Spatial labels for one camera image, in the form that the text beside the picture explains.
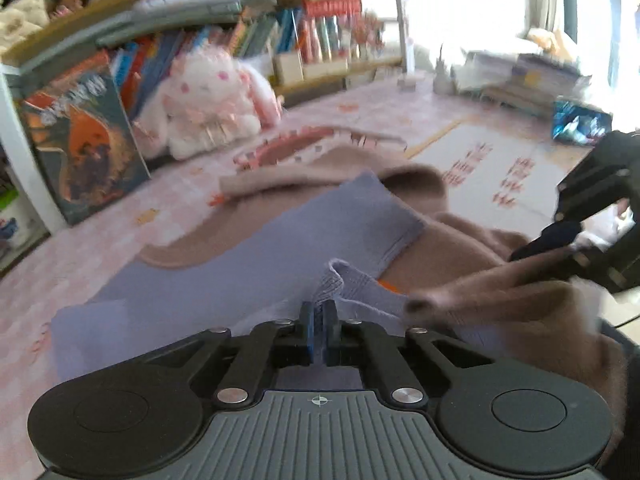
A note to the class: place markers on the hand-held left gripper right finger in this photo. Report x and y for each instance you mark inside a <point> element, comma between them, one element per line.
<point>328,332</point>

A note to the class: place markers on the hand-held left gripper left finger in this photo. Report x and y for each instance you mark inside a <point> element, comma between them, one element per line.
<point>313,332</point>

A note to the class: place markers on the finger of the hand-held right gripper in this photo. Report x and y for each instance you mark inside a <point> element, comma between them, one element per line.
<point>550,239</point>

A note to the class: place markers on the brown knit sweater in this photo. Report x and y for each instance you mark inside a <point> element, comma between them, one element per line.
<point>480,260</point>

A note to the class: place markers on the lavender knit garment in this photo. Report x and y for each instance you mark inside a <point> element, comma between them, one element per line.
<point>280,255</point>

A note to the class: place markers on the blue glossy packet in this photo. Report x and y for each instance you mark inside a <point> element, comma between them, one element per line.
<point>580,124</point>

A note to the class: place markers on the white sheet with red print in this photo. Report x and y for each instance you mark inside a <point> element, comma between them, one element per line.
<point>490,165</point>

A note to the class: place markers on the stack of books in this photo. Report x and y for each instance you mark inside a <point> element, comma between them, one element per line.
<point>530,82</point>

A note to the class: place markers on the dark cloth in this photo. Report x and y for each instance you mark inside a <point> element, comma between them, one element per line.
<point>622,400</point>

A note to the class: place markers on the pink patterned cloth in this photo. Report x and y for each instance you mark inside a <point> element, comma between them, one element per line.
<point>305,141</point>

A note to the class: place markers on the pink checkered tablecloth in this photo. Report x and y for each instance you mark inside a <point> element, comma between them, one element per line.
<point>100,240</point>

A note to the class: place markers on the white pink plush bunny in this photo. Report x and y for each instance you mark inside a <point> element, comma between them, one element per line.
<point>205,100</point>

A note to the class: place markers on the large illustrated book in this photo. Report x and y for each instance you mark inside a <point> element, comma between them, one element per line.
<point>82,145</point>

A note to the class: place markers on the row of colourful books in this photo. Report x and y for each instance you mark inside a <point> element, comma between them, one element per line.
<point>280,35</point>

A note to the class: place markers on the wooden bookshelf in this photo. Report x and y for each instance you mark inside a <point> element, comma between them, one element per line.
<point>200,20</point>

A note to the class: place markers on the cream fluffy plush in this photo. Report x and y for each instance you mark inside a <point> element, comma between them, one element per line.
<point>19,12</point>

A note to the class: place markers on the white shelf post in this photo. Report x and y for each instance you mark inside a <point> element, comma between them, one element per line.
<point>25,150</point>

